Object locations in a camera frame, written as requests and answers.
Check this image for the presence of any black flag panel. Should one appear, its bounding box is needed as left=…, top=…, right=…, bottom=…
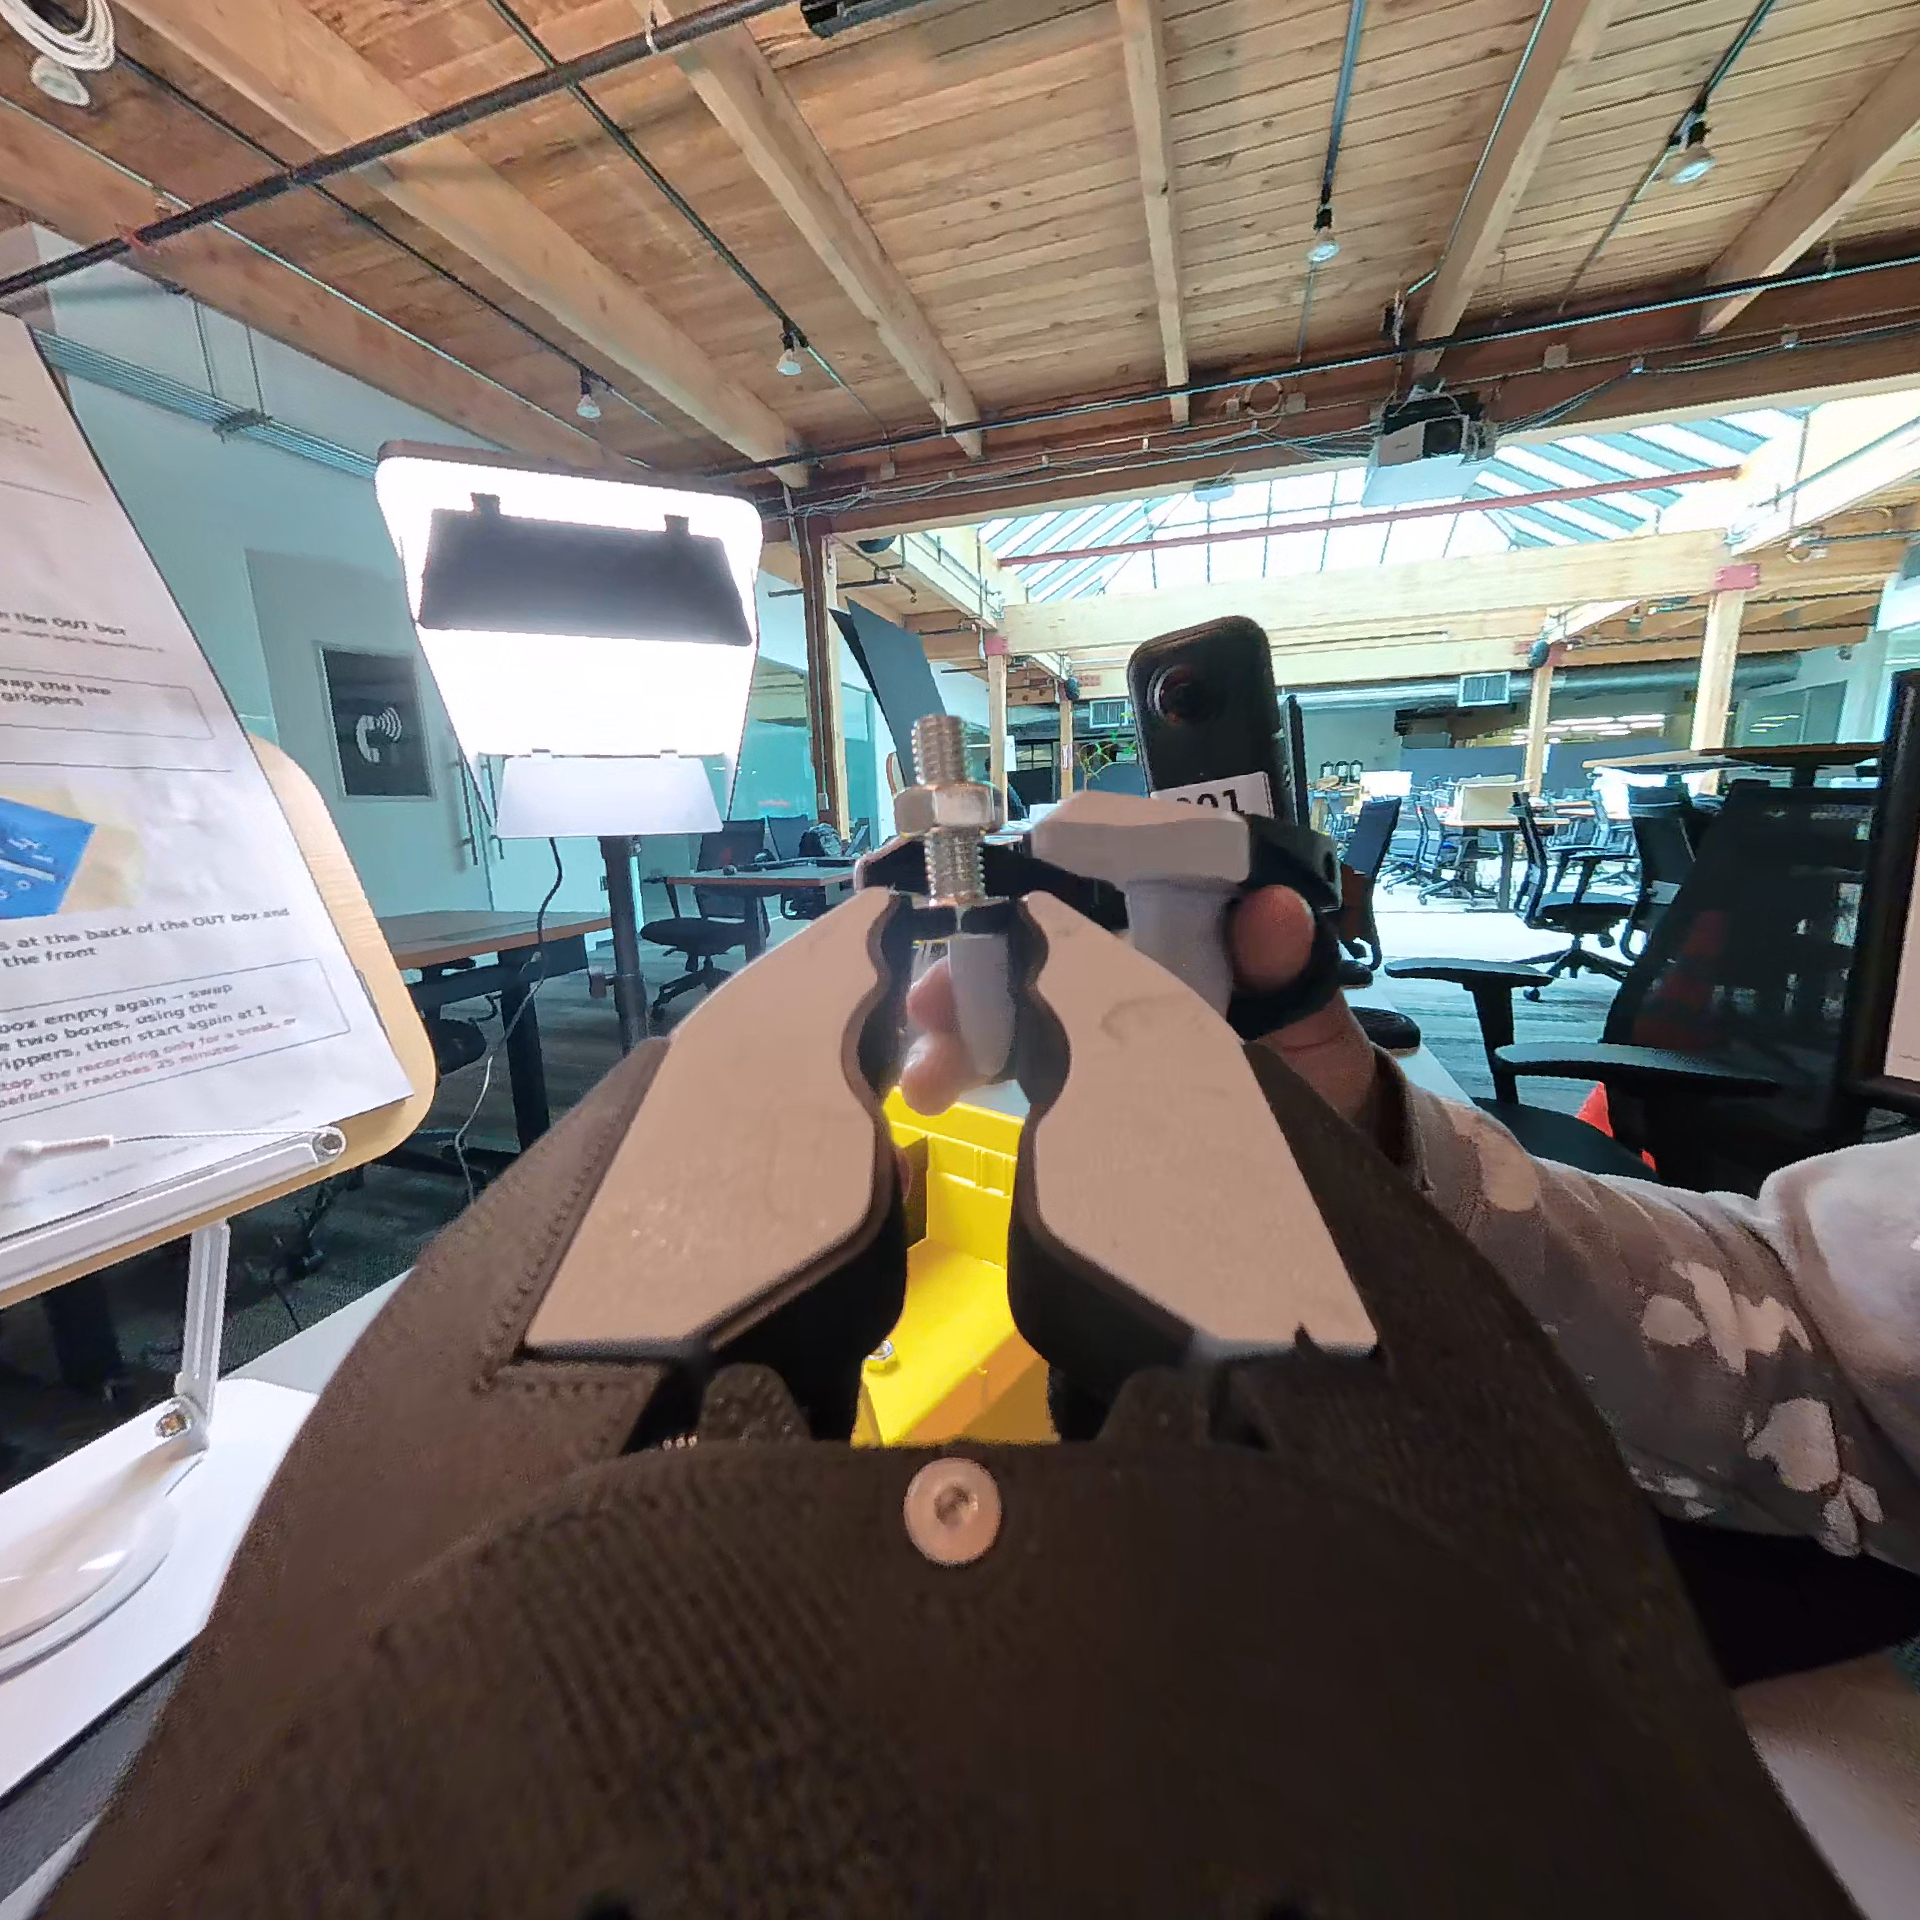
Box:
left=830, top=596, right=950, bottom=752

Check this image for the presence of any person's right forearm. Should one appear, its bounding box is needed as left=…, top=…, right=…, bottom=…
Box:
left=1350, top=1036, right=1920, bottom=1565

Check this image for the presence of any black office chair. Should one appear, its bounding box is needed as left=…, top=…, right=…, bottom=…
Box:
left=643, top=816, right=769, bottom=1023
left=1388, top=779, right=1877, bottom=1186

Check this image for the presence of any studio light panel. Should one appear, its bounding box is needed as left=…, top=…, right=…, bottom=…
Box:
left=374, top=442, right=764, bottom=840

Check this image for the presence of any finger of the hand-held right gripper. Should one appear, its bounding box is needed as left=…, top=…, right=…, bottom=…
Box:
left=1030, top=791, right=1258, bottom=1024
left=856, top=840, right=1037, bottom=1085

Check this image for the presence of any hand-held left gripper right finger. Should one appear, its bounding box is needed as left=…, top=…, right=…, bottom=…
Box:
left=1002, top=890, right=1384, bottom=1373

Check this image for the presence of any printed instruction sheet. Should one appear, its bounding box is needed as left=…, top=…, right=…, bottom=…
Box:
left=0, top=316, right=414, bottom=1248

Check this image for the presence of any yellow plastic bin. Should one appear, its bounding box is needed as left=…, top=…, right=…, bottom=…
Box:
left=852, top=1089, right=1059, bottom=1449

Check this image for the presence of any dark wall picture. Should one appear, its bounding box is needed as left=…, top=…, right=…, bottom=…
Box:
left=318, top=645, right=436, bottom=800

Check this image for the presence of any steel hex bolt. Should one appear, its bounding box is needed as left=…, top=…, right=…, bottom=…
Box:
left=900, top=711, right=1011, bottom=939

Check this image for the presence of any framed marker poster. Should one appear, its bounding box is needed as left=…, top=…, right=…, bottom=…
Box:
left=1838, top=668, right=1920, bottom=1120

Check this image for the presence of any ceiling projector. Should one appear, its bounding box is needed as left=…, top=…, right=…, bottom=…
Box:
left=1363, top=394, right=1488, bottom=509

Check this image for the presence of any white cable coil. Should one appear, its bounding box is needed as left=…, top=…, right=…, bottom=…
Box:
left=24, top=0, right=120, bottom=99

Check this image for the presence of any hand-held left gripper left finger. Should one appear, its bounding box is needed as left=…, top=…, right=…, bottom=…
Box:
left=526, top=892, right=912, bottom=1391

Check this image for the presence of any person's right hand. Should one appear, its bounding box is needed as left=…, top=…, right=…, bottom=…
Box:
left=900, top=882, right=1390, bottom=1120

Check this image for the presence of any black light stand pole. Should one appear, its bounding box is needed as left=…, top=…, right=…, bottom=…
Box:
left=600, top=833, right=650, bottom=1051

